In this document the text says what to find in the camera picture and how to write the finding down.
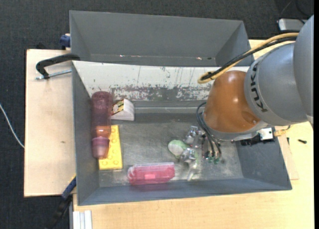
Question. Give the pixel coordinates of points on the white toy sandwich wedge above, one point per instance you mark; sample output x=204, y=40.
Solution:
x=125, y=112

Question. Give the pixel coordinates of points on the pale wood board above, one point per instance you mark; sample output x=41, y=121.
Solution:
x=48, y=123

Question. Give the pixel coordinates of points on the yellow flat studded block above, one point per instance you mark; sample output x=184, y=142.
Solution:
x=115, y=153

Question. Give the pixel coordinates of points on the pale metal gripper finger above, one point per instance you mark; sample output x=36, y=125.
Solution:
x=191, y=134
x=190, y=157

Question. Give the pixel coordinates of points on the pink clear plastic box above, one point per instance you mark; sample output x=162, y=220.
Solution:
x=152, y=174

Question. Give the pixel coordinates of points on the purple plastic bottle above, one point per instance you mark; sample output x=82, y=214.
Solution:
x=100, y=118

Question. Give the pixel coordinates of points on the small black screw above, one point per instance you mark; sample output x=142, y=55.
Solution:
x=302, y=141

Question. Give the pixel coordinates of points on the grey metal bin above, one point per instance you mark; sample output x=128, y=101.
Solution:
x=154, y=133

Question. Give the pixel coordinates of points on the black cylinder on white bracket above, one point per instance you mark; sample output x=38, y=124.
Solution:
x=264, y=134

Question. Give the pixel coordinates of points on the pale green round toy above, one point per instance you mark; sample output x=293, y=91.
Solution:
x=176, y=146

